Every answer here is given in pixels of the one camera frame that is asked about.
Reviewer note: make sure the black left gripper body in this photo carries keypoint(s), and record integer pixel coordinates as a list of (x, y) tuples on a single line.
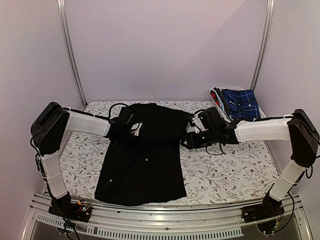
[(129, 143)]

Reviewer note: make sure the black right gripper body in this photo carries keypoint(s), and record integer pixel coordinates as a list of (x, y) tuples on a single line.
[(210, 138)]

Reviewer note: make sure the black long sleeve shirt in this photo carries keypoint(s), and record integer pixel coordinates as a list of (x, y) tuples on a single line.
[(132, 177)]

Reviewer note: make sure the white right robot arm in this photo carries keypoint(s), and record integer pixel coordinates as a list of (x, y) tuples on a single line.
[(292, 135)]

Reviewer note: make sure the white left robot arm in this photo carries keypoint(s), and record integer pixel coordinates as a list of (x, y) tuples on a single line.
[(50, 127)]

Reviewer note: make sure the white plastic laundry basket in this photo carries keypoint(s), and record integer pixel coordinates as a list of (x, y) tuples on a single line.
[(215, 88)]

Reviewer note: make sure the dark grey folded shirt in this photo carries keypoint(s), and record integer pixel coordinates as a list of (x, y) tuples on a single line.
[(225, 105)]

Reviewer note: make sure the light blue folded shirt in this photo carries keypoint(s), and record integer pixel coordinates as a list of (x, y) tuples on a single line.
[(221, 104)]

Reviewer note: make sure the blue plaid shirt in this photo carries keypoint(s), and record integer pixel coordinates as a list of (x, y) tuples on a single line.
[(242, 104)]

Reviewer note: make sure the floral white tablecloth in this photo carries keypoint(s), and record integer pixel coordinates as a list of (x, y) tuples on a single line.
[(213, 175)]

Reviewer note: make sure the red black plaid shirt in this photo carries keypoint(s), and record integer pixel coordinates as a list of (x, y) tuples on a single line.
[(215, 98)]

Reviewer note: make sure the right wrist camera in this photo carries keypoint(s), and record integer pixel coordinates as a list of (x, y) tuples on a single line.
[(208, 119)]

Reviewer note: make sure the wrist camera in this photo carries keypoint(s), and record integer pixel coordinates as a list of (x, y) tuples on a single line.
[(208, 119), (130, 122)]

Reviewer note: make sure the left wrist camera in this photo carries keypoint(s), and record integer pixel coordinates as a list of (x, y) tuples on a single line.
[(130, 122)]

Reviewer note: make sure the aluminium front rail frame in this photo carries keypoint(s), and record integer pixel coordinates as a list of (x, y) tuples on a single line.
[(164, 222)]

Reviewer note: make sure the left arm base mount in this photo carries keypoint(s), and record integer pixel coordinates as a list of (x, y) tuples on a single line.
[(64, 207)]

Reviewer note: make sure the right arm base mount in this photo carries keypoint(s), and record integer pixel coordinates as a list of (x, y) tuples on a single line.
[(270, 213)]

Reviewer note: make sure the right aluminium corner post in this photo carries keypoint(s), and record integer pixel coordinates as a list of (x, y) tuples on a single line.
[(263, 43)]

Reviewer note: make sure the aluminium corner post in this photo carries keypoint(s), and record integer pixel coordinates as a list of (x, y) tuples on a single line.
[(61, 7), (263, 43)]

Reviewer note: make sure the left aluminium corner post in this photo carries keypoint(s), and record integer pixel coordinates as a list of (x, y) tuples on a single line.
[(61, 7)]

